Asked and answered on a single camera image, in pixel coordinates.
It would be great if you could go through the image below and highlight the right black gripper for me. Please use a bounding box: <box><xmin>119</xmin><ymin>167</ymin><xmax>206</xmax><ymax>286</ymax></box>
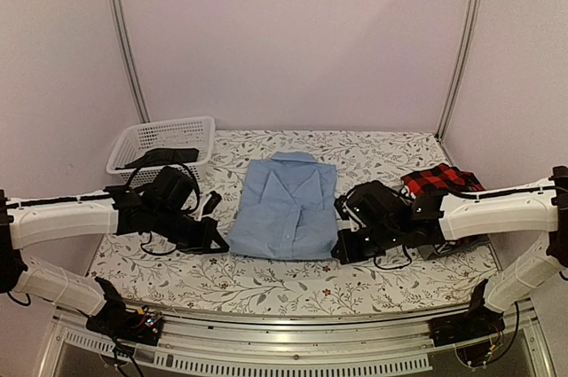
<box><xmin>332</xmin><ymin>223</ymin><xmax>400</xmax><ymax>264</ymax></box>

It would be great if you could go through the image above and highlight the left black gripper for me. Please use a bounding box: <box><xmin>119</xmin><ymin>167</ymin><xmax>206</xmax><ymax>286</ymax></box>
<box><xmin>153</xmin><ymin>205</ymin><xmax>229</xmax><ymax>255</ymax></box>

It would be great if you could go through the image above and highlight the light blue long sleeve shirt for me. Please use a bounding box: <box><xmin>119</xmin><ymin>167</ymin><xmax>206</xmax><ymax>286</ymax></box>
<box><xmin>226</xmin><ymin>152</ymin><xmax>337</xmax><ymax>261</ymax></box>

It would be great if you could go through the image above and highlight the red black plaid shirt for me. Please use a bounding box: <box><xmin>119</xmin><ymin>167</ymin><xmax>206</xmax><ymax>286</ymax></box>
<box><xmin>400</xmin><ymin>162</ymin><xmax>485</xmax><ymax>249</ymax></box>

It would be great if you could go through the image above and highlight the grey shirt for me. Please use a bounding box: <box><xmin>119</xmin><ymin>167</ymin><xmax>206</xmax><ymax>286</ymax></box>
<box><xmin>416</xmin><ymin>246</ymin><xmax>451</xmax><ymax>261</ymax></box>

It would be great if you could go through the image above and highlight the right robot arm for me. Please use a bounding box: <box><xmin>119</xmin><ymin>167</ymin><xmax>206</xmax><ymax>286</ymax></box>
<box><xmin>332</xmin><ymin>166</ymin><xmax>567</xmax><ymax>338</ymax></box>

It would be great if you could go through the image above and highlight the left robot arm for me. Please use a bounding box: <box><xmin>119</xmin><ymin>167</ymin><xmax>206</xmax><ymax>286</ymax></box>
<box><xmin>1</xmin><ymin>164</ymin><xmax>229</xmax><ymax>336</ymax></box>

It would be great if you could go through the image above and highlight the floral table mat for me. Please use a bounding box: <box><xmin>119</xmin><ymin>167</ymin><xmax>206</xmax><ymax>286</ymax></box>
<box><xmin>89</xmin><ymin>130</ymin><xmax>498</xmax><ymax>317</ymax></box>

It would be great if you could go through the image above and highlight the dark shirt in basket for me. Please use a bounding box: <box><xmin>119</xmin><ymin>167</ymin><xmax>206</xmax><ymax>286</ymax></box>
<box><xmin>120</xmin><ymin>148</ymin><xmax>199</xmax><ymax>169</ymax></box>

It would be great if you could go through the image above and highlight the white plastic basket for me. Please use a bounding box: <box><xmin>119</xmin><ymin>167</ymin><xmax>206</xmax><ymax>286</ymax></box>
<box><xmin>106</xmin><ymin>116</ymin><xmax>216</xmax><ymax>183</ymax></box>

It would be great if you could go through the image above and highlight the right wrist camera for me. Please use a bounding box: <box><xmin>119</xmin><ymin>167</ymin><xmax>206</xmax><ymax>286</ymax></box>
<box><xmin>334</xmin><ymin>198</ymin><xmax>361</xmax><ymax>232</ymax></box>

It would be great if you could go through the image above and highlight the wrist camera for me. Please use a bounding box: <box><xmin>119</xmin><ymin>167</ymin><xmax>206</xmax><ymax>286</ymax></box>
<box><xmin>194</xmin><ymin>191</ymin><xmax>222</xmax><ymax>221</ymax></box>
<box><xmin>334</xmin><ymin>198</ymin><xmax>361</xmax><ymax>232</ymax></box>

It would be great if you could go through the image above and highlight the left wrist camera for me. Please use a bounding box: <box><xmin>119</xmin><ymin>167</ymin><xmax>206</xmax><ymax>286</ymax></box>
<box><xmin>194</xmin><ymin>191</ymin><xmax>222</xmax><ymax>221</ymax></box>

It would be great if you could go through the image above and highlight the aluminium front rail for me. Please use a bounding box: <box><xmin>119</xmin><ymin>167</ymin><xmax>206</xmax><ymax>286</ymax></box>
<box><xmin>38</xmin><ymin>300</ymin><xmax>558</xmax><ymax>376</ymax></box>

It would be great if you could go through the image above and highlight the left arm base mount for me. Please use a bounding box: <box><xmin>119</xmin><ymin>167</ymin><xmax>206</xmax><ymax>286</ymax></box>
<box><xmin>86</xmin><ymin>277</ymin><xmax>164</xmax><ymax>346</ymax></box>

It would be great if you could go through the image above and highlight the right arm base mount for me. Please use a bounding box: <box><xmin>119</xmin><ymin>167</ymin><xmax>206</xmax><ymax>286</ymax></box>
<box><xmin>428</xmin><ymin>279</ymin><xmax>505</xmax><ymax>367</ymax></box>

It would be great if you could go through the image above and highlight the right aluminium post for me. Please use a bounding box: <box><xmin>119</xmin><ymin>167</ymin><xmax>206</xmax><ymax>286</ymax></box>
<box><xmin>435</xmin><ymin>0</ymin><xmax>482</xmax><ymax>143</ymax></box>

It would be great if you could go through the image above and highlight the aluminium post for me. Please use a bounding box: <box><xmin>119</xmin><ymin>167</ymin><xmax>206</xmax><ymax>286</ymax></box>
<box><xmin>108</xmin><ymin>0</ymin><xmax>150</xmax><ymax>123</ymax></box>
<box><xmin>435</xmin><ymin>0</ymin><xmax>482</xmax><ymax>143</ymax></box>

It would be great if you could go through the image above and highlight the left aluminium post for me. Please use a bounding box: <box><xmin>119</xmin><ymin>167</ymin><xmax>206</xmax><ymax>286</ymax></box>
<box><xmin>108</xmin><ymin>0</ymin><xmax>150</xmax><ymax>123</ymax></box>

